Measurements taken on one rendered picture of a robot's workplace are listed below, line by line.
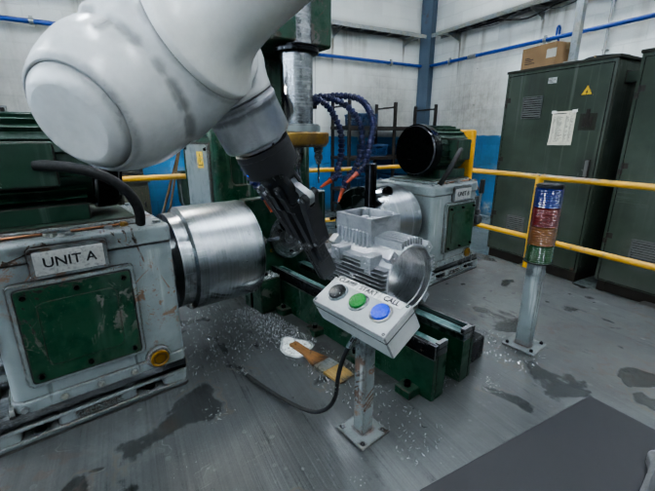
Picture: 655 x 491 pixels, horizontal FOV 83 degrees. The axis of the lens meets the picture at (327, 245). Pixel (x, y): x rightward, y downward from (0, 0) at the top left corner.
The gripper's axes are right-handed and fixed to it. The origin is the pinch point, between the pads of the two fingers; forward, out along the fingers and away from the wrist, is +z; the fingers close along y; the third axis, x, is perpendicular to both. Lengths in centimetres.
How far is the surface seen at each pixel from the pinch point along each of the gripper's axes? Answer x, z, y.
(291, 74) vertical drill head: -39, -18, 45
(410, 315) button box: -2.4, 9.2, -13.5
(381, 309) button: -0.2, 7.3, -10.3
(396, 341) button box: 1.8, 10.6, -13.5
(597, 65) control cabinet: -346, 104, 76
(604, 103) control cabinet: -329, 130, 66
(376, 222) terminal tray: -22.6, 12.6, 12.3
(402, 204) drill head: -51, 31, 33
